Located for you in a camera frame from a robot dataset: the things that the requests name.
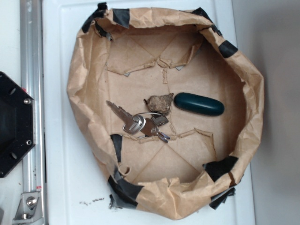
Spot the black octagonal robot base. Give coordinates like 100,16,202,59
0,72,35,178

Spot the small dark key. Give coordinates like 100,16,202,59
151,114,169,127

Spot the brown rock chunk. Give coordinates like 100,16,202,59
144,93,174,116

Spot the short silver key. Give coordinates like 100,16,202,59
141,118,171,143

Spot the brown paper bag bin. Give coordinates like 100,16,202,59
67,3,264,220

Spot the long silver key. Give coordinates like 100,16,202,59
106,100,146,135

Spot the white plastic tray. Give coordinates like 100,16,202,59
42,0,255,225

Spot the aluminium extrusion rail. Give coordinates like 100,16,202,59
20,0,46,195

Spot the metal corner bracket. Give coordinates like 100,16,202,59
12,192,44,225

